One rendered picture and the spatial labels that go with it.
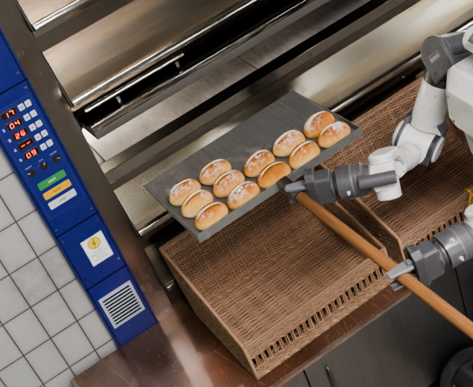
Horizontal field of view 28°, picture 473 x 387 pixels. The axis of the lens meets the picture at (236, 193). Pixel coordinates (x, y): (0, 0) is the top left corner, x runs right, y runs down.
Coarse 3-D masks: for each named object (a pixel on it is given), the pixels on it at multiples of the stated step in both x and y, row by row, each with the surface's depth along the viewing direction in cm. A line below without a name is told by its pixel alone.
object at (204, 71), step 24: (288, 0) 296; (240, 24) 295; (288, 24) 286; (192, 48) 293; (216, 48) 286; (240, 48) 281; (168, 72) 285; (120, 96) 284; (168, 96) 276; (96, 120) 276; (120, 120) 272
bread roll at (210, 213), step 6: (210, 204) 255; (216, 204) 255; (222, 204) 256; (204, 210) 254; (210, 210) 254; (216, 210) 254; (222, 210) 255; (198, 216) 255; (204, 216) 254; (210, 216) 254; (216, 216) 254; (222, 216) 255; (198, 222) 254; (204, 222) 254; (210, 222) 254; (198, 228) 255; (204, 228) 254
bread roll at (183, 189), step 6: (180, 180) 268; (186, 180) 267; (192, 180) 268; (174, 186) 267; (180, 186) 266; (186, 186) 266; (192, 186) 267; (198, 186) 268; (174, 192) 266; (180, 192) 265; (186, 192) 266; (192, 192) 266; (174, 198) 266; (180, 198) 266; (174, 204) 267; (180, 204) 267
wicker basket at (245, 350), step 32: (256, 224) 325; (288, 224) 330; (320, 224) 336; (352, 224) 309; (192, 256) 318; (224, 256) 323; (288, 256) 329; (320, 256) 325; (352, 256) 320; (192, 288) 301; (224, 288) 325; (256, 288) 322; (288, 288) 318; (320, 288) 314; (352, 288) 309; (224, 320) 316; (256, 320) 311; (288, 320) 289; (320, 320) 298; (256, 352) 288; (288, 352) 296
